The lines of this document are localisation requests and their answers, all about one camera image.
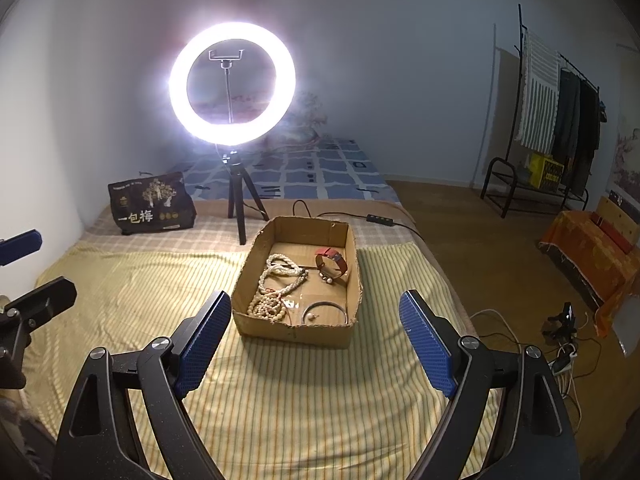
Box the black cable with switch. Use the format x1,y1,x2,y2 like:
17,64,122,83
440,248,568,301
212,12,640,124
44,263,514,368
292,200,426,241

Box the wall poster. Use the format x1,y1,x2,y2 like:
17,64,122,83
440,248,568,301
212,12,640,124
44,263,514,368
607,125,640,202

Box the clear bead twisted necklace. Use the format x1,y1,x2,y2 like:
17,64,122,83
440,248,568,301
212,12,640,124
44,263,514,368
257,254,309,307

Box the yellow box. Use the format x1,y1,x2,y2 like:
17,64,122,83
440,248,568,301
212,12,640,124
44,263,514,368
525,152,566,189

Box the black clothes rack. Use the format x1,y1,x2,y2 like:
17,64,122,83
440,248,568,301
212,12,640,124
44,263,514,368
480,4,608,218

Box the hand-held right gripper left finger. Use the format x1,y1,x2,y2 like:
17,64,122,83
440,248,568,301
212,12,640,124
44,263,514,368
54,289,233,480

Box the white cable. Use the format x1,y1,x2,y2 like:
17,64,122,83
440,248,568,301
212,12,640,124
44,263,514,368
470,310,586,436

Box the orange cloth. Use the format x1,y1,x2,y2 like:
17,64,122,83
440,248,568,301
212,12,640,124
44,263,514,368
537,210,640,338

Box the black printed bag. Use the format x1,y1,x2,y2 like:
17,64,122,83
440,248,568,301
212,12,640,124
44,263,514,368
107,171,197,236

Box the beige bead necklace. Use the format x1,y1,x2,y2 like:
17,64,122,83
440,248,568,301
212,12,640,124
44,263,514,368
247,291,290,322

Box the folded floral quilt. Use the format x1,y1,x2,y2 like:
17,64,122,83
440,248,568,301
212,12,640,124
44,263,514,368
192,91,332,152

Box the person's left forearm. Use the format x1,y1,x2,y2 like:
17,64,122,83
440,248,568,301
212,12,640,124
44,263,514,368
0,392,37,441

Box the black tripod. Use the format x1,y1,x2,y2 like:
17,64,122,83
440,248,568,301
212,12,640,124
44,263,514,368
216,142,271,246

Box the red bracelet in box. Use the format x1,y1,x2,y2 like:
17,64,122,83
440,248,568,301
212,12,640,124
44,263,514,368
315,247,350,286

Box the wooden board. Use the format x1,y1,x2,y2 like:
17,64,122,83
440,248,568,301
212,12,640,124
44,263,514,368
595,195,640,261

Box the white power strip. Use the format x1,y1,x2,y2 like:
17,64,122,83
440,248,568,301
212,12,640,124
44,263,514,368
552,347,581,376

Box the striped towel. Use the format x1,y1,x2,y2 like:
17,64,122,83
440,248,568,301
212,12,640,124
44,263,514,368
517,30,562,153

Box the ring light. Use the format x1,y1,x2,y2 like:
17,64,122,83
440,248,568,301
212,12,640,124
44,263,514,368
169,21,297,143

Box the yellow striped bedsheet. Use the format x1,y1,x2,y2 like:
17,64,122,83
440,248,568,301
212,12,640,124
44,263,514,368
20,242,506,480

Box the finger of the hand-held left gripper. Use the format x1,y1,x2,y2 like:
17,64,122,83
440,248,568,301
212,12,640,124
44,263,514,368
0,229,42,267
0,277,77,333

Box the dark hanging clothes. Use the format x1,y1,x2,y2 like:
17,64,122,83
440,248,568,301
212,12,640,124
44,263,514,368
552,67,602,196

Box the cardboard box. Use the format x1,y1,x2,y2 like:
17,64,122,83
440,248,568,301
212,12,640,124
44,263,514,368
231,216,363,350

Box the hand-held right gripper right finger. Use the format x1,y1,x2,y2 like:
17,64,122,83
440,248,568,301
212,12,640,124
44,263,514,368
398,289,581,480

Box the blue patterned blanket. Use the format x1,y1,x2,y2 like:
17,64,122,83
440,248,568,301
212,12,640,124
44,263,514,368
165,137,403,207

